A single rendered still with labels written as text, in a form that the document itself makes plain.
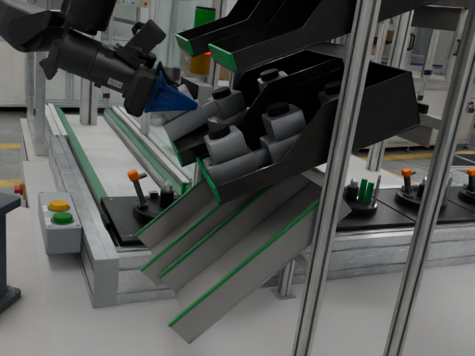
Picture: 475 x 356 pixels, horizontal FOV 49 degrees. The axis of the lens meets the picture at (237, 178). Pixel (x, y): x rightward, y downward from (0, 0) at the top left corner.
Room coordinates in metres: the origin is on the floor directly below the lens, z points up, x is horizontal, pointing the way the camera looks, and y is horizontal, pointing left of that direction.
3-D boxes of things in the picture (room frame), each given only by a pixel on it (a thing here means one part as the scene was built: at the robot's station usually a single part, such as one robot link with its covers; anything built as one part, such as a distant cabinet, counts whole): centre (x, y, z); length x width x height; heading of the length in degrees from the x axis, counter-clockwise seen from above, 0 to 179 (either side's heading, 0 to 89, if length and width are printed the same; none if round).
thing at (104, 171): (1.35, 0.26, 0.91); 0.84 x 0.28 x 0.10; 26
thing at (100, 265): (1.25, 0.41, 0.91); 0.89 x 0.06 x 0.11; 26
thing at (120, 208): (1.07, 0.15, 0.96); 0.24 x 0.24 x 0.02; 26
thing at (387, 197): (1.40, -0.52, 1.01); 0.24 x 0.24 x 0.13; 26
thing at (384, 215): (1.29, -0.30, 1.01); 0.24 x 0.24 x 0.13; 26
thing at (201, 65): (1.29, 0.13, 1.28); 0.05 x 0.05 x 0.05
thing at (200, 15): (1.29, 0.13, 1.38); 0.05 x 0.05 x 0.05
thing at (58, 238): (1.05, 0.38, 0.93); 0.21 x 0.07 x 0.06; 26
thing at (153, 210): (1.07, 0.15, 0.98); 0.14 x 0.14 x 0.02
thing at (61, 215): (0.99, 0.35, 0.96); 0.04 x 0.04 x 0.02
